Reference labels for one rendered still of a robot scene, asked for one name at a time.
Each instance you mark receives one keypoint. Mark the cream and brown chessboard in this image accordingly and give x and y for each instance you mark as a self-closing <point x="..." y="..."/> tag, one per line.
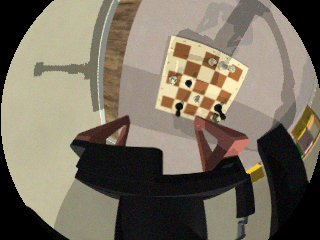
<point x="188" y="60"/>

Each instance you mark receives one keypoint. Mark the white rook chess piece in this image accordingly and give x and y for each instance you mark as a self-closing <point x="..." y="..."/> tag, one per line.
<point x="172" y="80"/>

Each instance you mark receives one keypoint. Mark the white pawn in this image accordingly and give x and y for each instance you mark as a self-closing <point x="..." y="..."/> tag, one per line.
<point x="196" y="100"/>
<point x="212" y="61"/>

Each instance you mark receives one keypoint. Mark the white chess king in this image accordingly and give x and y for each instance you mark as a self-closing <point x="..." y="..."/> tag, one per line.
<point x="223" y="67"/>

